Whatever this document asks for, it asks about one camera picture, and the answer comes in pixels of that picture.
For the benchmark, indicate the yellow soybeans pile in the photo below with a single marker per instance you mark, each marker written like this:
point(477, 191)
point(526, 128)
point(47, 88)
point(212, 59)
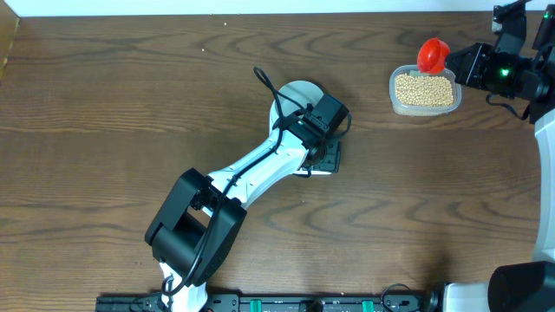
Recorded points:
point(424, 91)

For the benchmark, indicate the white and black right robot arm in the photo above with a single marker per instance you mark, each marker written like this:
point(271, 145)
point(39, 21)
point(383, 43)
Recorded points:
point(524, 286)

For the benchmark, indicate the grey plastic bowl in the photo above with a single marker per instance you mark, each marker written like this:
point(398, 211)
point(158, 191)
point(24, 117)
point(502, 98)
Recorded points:
point(297, 95)

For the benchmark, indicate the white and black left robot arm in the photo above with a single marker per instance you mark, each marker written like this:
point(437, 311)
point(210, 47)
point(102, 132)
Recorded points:
point(198, 222)

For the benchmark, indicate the clear plastic container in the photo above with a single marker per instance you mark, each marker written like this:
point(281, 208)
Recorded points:
point(406, 110)

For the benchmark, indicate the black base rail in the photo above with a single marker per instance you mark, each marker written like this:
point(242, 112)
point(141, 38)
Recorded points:
point(396, 302)

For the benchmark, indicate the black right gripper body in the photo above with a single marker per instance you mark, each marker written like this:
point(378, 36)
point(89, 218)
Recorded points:
point(502, 74)

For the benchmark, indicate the white digital kitchen scale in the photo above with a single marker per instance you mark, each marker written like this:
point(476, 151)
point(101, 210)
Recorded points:
point(289, 145)

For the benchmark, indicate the red plastic scoop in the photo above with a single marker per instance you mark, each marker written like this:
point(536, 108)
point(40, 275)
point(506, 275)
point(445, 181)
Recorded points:
point(432, 56)

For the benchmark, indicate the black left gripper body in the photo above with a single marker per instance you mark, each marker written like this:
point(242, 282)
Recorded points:
point(324, 159)

